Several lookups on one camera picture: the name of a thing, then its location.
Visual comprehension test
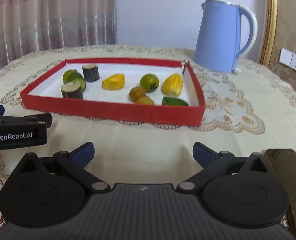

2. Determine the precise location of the blue electric kettle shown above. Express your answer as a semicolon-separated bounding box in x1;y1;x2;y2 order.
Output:
194;0;258;73

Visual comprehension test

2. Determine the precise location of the green avocado-like fruit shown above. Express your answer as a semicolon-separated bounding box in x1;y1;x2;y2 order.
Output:
162;96;188;106

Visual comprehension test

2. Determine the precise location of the pink patterned curtain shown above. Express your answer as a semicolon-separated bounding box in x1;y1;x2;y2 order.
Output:
0;0;115;69

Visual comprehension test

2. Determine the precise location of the green cucumber piece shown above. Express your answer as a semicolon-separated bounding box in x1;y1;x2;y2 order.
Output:
67;72;86;92

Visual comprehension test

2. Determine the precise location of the black smartphone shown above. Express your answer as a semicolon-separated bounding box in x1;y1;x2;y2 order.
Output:
264;149;296;235

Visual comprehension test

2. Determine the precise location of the brown longan fruit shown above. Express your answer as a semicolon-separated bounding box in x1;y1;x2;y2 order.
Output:
136;96;155;105

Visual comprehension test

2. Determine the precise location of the white wall switch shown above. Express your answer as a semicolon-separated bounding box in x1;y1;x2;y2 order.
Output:
279;48;296;71

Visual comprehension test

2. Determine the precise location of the small green tomato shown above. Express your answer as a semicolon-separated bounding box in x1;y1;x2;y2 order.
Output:
62;69;76;83

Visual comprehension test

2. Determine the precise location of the red shallow tray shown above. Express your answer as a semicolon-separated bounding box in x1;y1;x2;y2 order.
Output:
20;57;205;126

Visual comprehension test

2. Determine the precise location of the gold mirror frame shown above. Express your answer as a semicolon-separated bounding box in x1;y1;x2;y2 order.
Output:
259;0;279;67

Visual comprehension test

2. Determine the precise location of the longan with stem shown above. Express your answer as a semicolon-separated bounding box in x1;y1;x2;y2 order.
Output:
129;86;146;102

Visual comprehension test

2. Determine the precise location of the yellow pepper piece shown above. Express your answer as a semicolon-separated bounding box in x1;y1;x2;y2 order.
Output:
102;73;125;90

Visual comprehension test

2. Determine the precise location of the yellow pepper piece cut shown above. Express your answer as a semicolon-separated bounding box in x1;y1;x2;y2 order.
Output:
162;73;184;96

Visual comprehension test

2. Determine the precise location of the cream embroidered tablecloth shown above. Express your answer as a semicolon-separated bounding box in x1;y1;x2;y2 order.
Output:
0;60;296;228

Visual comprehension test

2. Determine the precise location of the large green tomato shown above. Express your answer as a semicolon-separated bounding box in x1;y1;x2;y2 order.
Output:
140;74;159;93

